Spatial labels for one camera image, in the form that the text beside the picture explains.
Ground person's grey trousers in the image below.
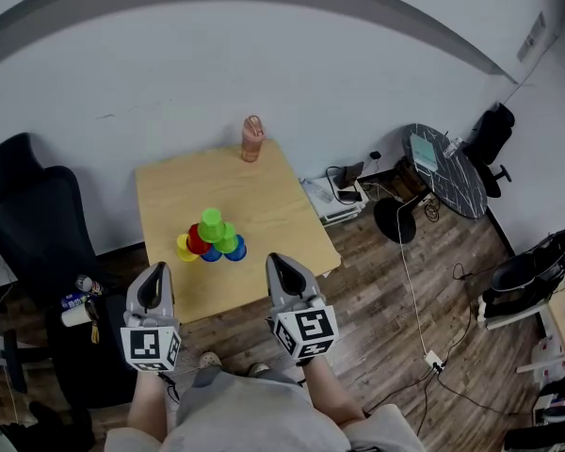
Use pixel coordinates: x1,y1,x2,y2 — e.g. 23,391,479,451
192,364,302,390

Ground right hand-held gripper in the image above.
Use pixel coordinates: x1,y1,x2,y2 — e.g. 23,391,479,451
266,252,340,366

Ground wall poster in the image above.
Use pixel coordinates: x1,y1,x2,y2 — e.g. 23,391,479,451
516,10,547,63

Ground person's right forearm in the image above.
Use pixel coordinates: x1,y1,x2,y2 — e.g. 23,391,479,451
303,358,366,426

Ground white power strip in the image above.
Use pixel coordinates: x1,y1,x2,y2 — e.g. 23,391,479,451
423,349,446,375

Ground white toaster oven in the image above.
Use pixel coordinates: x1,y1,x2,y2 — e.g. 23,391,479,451
300,176,368,228

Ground red paper cup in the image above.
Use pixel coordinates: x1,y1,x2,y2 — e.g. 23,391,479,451
186,223,213,256

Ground white cylinder container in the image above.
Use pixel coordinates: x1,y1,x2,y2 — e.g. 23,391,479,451
60,306,93,328

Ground yellow paper cup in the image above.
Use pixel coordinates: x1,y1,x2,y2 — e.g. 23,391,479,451
176,233,200,264

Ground small black bag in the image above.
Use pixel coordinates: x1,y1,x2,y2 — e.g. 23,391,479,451
341,161,366,187

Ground round black marble table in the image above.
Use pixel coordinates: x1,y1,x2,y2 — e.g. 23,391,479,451
374,122,489,245

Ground green paper cup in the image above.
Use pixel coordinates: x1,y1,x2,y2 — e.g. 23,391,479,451
198,207,227,244
214,221,239,254

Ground black office chair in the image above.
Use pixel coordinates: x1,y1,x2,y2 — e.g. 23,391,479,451
0,132,142,409
463,103,517,200

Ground person's beige shirt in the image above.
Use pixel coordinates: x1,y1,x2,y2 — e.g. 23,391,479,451
104,369,428,452

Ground wooden-top white desk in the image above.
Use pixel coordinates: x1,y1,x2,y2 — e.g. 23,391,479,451
482,294,565,371

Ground white cable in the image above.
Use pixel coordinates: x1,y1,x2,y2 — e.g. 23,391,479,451
395,190,434,355

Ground black grey-rimmed chair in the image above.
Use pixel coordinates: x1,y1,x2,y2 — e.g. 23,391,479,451
482,218,565,319

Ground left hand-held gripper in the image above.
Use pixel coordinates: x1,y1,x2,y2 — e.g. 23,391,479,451
120,261,183,374

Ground wooden keychain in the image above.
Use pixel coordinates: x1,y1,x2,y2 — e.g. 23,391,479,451
87,299,103,346

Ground black cable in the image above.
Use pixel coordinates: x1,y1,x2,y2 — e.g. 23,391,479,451
440,262,495,366
364,367,429,416
435,372,541,416

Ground teal book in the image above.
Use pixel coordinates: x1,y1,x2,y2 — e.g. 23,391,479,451
409,133,438,172

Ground person's left forearm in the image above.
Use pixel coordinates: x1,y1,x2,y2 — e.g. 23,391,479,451
126,369,169,442

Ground metal drink can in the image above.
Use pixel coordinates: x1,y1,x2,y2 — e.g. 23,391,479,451
74,274,108,297

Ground pink water bottle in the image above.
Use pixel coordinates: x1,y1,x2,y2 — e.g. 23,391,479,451
240,115,266,163

